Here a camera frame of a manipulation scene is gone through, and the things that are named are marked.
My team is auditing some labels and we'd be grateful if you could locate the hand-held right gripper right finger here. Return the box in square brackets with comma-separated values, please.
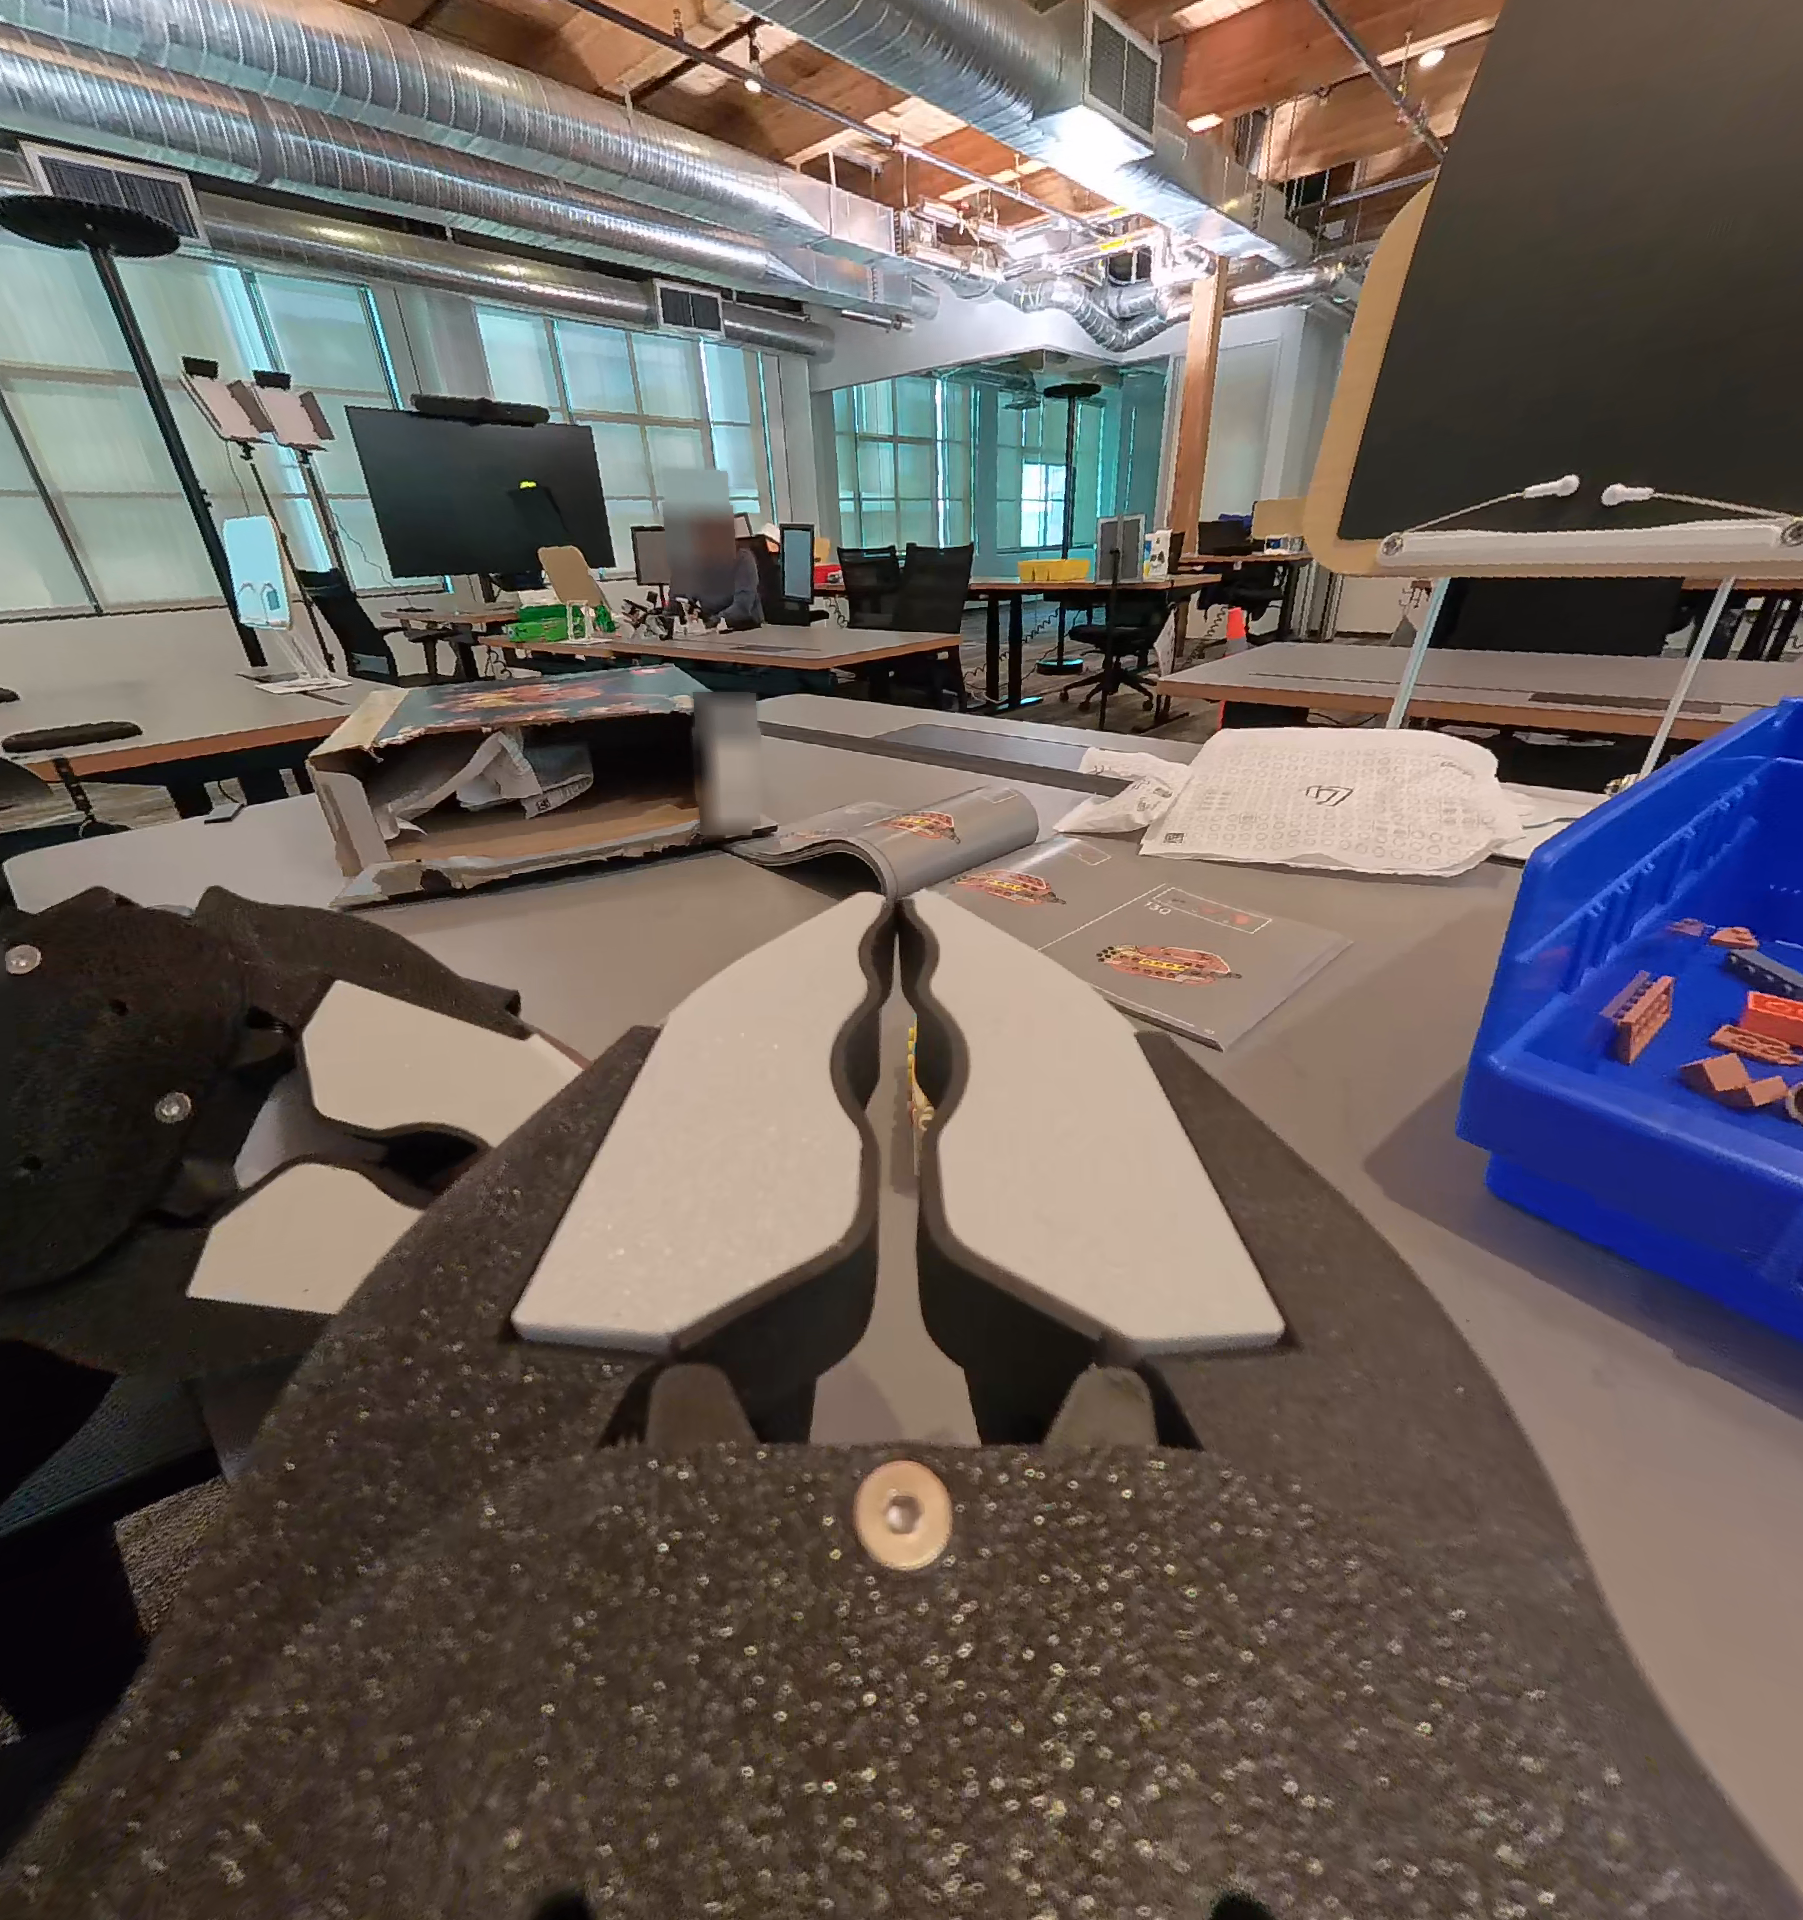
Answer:
[898, 892, 1287, 1360]

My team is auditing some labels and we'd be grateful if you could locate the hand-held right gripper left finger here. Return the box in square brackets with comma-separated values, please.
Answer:
[510, 892, 898, 1347]

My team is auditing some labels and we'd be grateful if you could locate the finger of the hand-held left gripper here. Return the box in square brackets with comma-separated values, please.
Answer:
[301, 979, 585, 1153]
[185, 1162, 439, 1319]

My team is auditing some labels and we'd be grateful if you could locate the grey lego instruction booklet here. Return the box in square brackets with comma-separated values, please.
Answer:
[727, 788, 1357, 1052]

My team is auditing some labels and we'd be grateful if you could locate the blue plastic bin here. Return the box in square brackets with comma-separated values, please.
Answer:
[1457, 696, 1803, 1367]

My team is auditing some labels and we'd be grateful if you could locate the pile of lego pieces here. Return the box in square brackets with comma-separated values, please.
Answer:
[1597, 914, 1803, 1135]

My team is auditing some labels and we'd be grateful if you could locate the torn cardboard box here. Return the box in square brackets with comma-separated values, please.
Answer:
[305, 666, 781, 912]

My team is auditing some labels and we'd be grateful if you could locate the wooden table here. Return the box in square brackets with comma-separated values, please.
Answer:
[481, 622, 966, 716]
[967, 569, 1222, 711]
[1158, 639, 1803, 746]
[0, 671, 381, 820]

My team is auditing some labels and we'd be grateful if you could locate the small white paper bag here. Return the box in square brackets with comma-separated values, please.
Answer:
[1057, 751, 1191, 839]

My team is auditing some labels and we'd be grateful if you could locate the large white paper bag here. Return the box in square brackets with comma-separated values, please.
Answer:
[1140, 728, 1525, 879]

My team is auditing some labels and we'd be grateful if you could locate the black television screen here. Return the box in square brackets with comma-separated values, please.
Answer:
[347, 398, 618, 587]

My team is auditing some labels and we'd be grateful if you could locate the black floor lamp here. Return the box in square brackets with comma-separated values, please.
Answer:
[0, 196, 265, 670]

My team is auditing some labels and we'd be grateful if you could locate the wooden beam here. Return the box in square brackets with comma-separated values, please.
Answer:
[1171, 257, 1230, 519]

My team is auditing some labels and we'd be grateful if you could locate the white cable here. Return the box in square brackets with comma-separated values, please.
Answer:
[1387, 569, 1448, 731]
[1664, 569, 1739, 741]

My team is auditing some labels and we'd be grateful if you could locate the silver air duct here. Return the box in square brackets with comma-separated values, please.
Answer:
[736, 0, 1293, 288]
[0, 0, 919, 324]

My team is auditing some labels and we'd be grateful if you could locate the black board wooden frame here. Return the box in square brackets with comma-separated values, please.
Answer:
[1306, 0, 1803, 581]

